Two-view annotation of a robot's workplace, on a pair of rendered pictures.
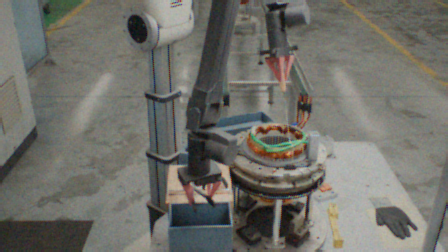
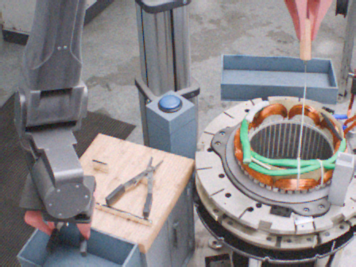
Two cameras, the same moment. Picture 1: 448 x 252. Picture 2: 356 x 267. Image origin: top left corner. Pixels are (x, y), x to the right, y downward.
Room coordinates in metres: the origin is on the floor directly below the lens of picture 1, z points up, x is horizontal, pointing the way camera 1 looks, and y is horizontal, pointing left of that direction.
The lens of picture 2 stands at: (0.60, -0.34, 1.76)
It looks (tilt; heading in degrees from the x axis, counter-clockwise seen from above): 42 degrees down; 29
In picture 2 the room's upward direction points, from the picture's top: 3 degrees counter-clockwise
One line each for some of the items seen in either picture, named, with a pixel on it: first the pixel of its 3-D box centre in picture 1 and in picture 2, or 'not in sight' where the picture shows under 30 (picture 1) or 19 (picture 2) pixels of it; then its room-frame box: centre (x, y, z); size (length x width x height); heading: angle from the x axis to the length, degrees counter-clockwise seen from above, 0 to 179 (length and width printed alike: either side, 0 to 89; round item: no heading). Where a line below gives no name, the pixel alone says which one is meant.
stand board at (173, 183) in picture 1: (199, 185); (120, 189); (1.12, 0.06, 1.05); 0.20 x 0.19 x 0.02; 3
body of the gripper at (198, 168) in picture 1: (199, 163); (53, 182); (0.96, 0.05, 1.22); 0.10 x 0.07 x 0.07; 113
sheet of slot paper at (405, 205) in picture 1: (395, 218); not in sight; (1.31, -0.64, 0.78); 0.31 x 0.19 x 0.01; 0
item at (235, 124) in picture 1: (239, 153); (275, 121); (1.53, -0.08, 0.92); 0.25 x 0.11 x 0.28; 112
